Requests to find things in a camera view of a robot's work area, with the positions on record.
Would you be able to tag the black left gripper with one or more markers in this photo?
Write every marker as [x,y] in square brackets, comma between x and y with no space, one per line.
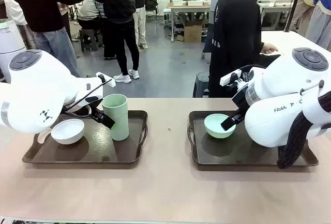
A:
[94,101]

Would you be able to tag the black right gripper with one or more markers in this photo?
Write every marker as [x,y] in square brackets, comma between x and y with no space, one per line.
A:
[241,102]

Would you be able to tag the pale green bowl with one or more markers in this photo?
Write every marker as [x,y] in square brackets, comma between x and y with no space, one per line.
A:
[213,125]

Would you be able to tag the tall green cup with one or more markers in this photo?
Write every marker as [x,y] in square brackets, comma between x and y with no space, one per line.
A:
[120,110]

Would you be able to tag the white bowl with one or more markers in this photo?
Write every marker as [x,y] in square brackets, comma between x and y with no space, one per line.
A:
[67,131]

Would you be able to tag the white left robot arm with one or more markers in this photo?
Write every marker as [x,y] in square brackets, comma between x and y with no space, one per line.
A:
[38,92]

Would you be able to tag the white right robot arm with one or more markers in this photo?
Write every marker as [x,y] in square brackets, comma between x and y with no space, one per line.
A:
[284,99]

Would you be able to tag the dark brown serving tray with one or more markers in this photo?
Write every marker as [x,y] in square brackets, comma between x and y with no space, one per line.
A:
[103,151]
[232,154]

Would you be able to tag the person's left hand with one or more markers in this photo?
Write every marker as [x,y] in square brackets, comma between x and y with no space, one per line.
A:
[269,48]

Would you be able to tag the grey plastic stool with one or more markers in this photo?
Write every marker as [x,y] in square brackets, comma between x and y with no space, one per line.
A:
[201,84]
[88,39]

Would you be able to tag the person in black hoodie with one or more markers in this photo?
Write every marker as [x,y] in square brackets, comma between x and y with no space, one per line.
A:
[232,27]

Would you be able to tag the cardboard box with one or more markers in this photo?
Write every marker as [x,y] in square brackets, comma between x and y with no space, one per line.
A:
[192,32]

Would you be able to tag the person in beige trousers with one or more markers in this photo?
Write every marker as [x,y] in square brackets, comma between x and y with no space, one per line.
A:
[141,19]

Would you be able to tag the seated person white shirt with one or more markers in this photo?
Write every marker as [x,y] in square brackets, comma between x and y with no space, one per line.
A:
[88,12]

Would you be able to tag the person in black jacket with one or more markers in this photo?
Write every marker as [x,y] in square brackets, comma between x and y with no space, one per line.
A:
[116,1]

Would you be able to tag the beige work table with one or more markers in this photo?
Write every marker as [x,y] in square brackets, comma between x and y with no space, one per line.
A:
[188,6]

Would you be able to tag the black office chair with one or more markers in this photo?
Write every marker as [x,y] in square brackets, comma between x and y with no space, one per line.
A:
[151,4]

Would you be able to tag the person in brown sweater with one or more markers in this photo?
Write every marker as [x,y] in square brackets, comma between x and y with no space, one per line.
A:
[44,6]

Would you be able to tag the black pole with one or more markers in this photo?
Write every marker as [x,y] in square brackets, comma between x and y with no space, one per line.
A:
[294,4]

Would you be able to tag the person in blue top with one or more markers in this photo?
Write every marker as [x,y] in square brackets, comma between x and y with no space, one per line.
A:
[320,22]

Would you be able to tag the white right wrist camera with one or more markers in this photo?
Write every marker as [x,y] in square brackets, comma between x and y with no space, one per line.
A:
[230,78]

